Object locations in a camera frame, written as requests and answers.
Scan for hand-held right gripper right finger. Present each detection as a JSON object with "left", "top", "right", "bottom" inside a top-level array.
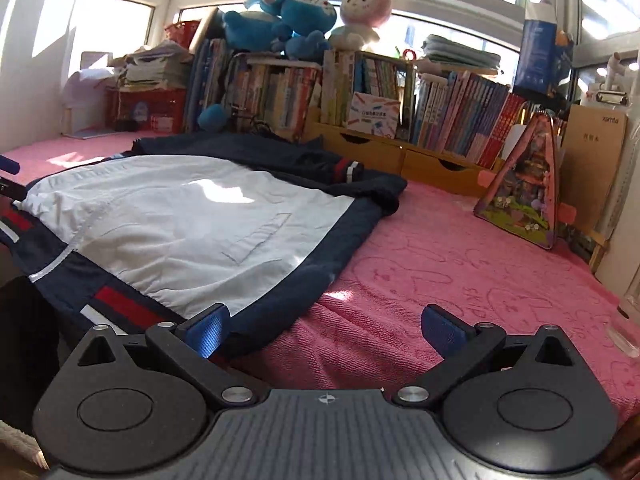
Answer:
[{"left": 392, "top": 304, "right": 584, "bottom": 407}]

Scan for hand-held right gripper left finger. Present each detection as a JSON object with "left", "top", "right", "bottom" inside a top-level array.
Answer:
[{"left": 75, "top": 304, "right": 257, "bottom": 409}]

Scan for navy and white jacket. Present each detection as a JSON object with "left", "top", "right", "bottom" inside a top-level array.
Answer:
[{"left": 0, "top": 132, "right": 409, "bottom": 361}]

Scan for pink bunny print blanket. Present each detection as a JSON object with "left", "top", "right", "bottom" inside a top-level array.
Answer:
[{"left": 0, "top": 130, "right": 640, "bottom": 441}]

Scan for light blue booklet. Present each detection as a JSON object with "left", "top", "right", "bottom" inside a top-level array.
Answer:
[{"left": 67, "top": 127, "right": 119, "bottom": 140}]

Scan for white paper sheets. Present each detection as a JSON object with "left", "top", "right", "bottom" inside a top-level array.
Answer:
[{"left": 62, "top": 51, "right": 121, "bottom": 138}]

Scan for red plastic crate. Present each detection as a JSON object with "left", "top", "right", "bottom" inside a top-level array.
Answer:
[{"left": 117, "top": 87, "right": 189, "bottom": 134}]

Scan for pink toy house box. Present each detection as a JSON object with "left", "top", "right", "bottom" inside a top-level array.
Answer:
[{"left": 472, "top": 112, "right": 576, "bottom": 252}]

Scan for stack of papers and booklets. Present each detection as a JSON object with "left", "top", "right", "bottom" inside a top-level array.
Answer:
[{"left": 117, "top": 42, "right": 194, "bottom": 92}]

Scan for wooden drawer organiser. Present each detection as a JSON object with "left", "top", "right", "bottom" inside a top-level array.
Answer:
[{"left": 305, "top": 120, "right": 506, "bottom": 196}]

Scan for blue plush ball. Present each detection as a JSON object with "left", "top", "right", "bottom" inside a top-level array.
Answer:
[{"left": 196, "top": 104, "right": 230, "bottom": 132}]

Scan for model bicycle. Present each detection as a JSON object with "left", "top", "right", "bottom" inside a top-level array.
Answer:
[{"left": 232, "top": 107, "right": 281, "bottom": 137}]

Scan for red plastic basket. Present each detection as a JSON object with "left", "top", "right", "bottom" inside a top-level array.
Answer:
[{"left": 164, "top": 20, "right": 202, "bottom": 56}]

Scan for row of books above wooden drawers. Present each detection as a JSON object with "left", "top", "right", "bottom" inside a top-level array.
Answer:
[{"left": 320, "top": 50, "right": 531, "bottom": 169}]

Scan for white fluffy cloth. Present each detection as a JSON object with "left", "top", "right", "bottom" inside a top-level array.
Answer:
[{"left": 0, "top": 417, "right": 46, "bottom": 463}]

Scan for white box with coloured print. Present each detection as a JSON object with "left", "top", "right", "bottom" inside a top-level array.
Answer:
[{"left": 345, "top": 91, "right": 403, "bottom": 137}]

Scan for brown cardboard clipboard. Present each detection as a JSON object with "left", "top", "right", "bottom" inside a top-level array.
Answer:
[{"left": 562, "top": 87, "right": 631, "bottom": 235}]

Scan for grey leaning board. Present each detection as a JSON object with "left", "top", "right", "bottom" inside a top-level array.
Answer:
[{"left": 190, "top": 7, "right": 224, "bottom": 56}]

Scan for row of books under plush toys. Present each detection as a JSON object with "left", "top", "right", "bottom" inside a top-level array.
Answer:
[{"left": 182, "top": 37, "right": 324, "bottom": 143}]

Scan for large blue plush toy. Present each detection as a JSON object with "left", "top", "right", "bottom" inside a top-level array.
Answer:
[{"left": 222, "top": 7, "right": 296, "bottom": 54}]

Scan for folded green towels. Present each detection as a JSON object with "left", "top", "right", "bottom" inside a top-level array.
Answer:
[{"left": 420, "top": 34, "right": 501, "bottom": 69}]

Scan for blue paper bag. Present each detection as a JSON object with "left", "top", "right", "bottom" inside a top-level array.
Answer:
[{"left": 512, "top": 0, "right": 576, "bottom": 96}]

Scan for white pipe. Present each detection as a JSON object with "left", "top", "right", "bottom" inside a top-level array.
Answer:
[{"left": 597, "top": 52, "right": 640, "bottom": 93}]

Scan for pink bunny plush toy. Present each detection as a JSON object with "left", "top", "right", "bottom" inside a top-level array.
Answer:
[{"left": 327, "top": 0, "right": 409, "bottom": 52}]

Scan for blue round-headed plush toy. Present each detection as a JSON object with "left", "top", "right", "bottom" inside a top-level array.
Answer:
[{"left": 277, "top": 0, "right": 339, "bottom": 59}]

